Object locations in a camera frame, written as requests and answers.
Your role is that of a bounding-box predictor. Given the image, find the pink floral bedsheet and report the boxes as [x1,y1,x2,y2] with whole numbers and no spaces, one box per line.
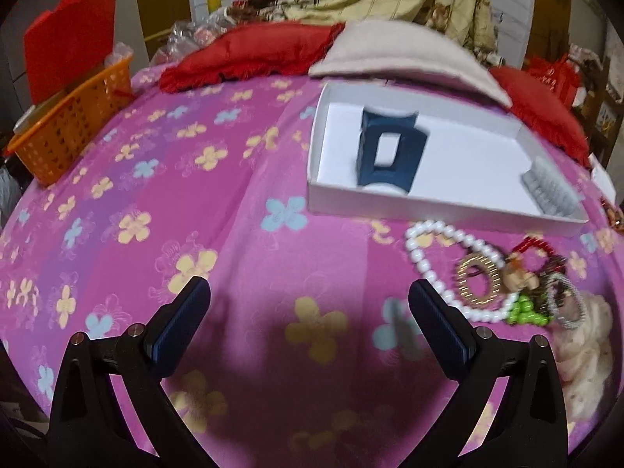
[0,66,624,468]

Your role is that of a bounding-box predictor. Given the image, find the wooden chair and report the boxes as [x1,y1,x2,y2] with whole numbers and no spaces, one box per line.
[570,44,622,161]

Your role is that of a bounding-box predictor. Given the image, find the gold spiral hair tie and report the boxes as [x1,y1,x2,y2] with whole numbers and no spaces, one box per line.
[456,253,506,303]

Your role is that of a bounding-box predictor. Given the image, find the red snack packets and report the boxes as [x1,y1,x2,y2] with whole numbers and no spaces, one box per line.
[603,195,624,232]

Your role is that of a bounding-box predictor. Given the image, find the cream dotted scrunchie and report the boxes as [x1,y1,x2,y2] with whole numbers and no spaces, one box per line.
[551,292,617,430]

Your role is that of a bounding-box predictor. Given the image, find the red paper bag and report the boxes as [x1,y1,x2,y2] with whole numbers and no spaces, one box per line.
[24,0,118,105]

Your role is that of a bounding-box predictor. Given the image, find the white shallow tray box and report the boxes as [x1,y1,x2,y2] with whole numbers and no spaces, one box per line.
[307,80,588,237]

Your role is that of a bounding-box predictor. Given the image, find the white bead bracelet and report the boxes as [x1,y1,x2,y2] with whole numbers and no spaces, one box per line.
[404,220,520,323]

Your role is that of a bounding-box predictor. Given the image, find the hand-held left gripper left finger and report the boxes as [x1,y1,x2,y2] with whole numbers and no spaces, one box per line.
[48,275,213,468]

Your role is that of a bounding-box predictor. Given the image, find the hair tie with charm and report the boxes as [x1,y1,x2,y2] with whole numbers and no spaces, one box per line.
[504,256,543,294]

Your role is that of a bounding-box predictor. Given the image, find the blue hair claw clip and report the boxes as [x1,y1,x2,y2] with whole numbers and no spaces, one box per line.
[356,108,431,195]

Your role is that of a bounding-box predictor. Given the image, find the beige pillow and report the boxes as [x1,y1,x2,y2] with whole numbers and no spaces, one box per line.
[308,20,514,108]

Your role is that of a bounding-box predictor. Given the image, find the red shopping bag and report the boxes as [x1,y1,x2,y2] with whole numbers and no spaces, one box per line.
[524,53,583,108]

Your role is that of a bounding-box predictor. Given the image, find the red bead bracelet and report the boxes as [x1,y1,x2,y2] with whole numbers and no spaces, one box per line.
[509,236,561,265]

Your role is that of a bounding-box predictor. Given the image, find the red frilled pillow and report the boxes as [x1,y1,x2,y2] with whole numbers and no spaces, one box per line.
[490,66,593,167]
[160,23,344,94]

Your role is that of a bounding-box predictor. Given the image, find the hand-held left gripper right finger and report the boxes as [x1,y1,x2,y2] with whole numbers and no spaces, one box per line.
[408,279,571,468]

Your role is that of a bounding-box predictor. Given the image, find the light blue hair clip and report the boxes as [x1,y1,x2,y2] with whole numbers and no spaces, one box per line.
[521,156,581,216]

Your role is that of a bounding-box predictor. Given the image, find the white paper sheet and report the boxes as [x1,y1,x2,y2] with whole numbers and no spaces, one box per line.
[587,153,619,197]

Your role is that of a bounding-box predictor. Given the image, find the orange plastic basket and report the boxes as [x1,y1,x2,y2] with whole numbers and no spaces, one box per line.
[7,53,135,187]

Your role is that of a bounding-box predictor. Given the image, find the clear plastic bags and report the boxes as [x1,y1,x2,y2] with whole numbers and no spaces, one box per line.
[166,7,245,57]

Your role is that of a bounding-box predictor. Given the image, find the green bead bracelet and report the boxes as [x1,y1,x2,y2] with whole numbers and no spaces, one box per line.
[507,292,553,327]

